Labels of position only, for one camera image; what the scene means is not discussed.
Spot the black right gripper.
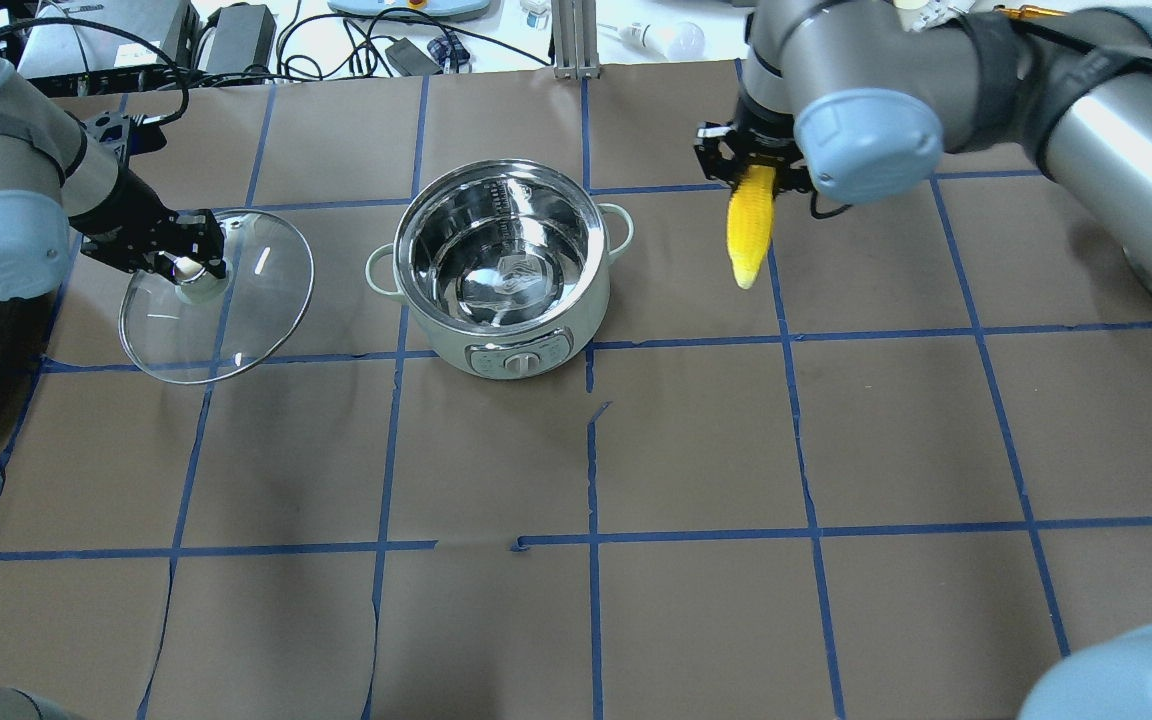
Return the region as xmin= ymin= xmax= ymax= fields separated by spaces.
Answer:
xmin=692 ymin=94 xmax=814 ymax=195

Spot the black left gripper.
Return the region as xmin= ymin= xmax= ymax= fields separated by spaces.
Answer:
xmin=78 ymin=176 xmax=227 ymax=281

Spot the yellow plastic corn cob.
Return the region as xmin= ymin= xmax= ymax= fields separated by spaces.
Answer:
xmin=726 ymin=164 xmax=776 ymax=290

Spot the glass pot lid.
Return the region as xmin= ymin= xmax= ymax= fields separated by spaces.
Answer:
xmin=118 ymin=209 xmax=314 ymax=386

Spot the pale green electric pot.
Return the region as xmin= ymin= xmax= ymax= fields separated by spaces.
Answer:
xmin=365 ymin=159 xmax=636 ymax=381

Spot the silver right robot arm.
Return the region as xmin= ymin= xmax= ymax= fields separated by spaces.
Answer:
xmin=694 ymin=1 xmax=1152 ymax=293

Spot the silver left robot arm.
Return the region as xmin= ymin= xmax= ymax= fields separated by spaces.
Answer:
xmin=0 ymin=56 xmax=227 ymax=302

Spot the white light bulb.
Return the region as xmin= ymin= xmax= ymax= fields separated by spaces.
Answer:
xmin=614 ymin=20 xmax=707 ymax=61

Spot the black power adapter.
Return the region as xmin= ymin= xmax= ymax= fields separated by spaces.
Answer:
xmin=196 ymin=3 xmax=276 ymax=76

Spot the aluminium frame post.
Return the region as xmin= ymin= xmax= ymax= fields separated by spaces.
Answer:
xmin=550 ymin=0 xmax=602 ymax=79

